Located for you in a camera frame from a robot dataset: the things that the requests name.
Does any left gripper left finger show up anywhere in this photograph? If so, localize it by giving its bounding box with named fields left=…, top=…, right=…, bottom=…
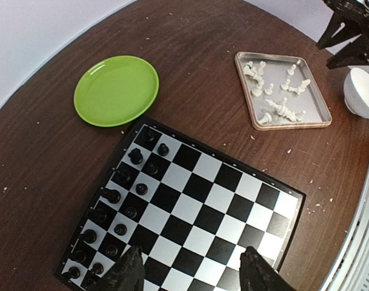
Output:
left=98, top=246, right=144, bottom=291

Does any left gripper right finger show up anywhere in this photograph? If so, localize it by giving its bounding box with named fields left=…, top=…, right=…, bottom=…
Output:
left=239, top=246, right=295, bottom=291

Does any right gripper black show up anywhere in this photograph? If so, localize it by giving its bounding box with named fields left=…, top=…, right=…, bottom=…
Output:
left=316, top=1, right=369, bottom=69

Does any black white chessboard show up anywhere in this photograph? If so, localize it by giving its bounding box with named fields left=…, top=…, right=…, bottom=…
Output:
left=55, top=117, right=305, bottom=290

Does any white bowl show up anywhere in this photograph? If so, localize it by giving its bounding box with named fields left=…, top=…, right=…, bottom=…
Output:
left=344, top=67, right=369, bottom=119

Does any white piece in tray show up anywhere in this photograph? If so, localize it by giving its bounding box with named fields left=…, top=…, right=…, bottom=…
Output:
left=288, top=79, right=311, bottom=95

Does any metal wooden tray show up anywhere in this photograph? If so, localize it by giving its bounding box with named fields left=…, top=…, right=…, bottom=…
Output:
left=234, top=52, right=332, bottom=131

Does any black pawn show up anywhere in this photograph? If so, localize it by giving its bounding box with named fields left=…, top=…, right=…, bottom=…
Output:
left=158, top=143, right=170, bottom=156

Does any black corner rook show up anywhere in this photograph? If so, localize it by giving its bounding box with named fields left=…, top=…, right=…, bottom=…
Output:
left=142, top=129, right=155, bottom=143

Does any green plate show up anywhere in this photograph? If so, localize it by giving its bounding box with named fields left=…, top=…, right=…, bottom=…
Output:
left=73, top=55, right=159, bottom=127

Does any front aluminium rail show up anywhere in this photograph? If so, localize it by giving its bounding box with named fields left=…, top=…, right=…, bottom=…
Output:
left=319, top=121, right=369, bottom=291

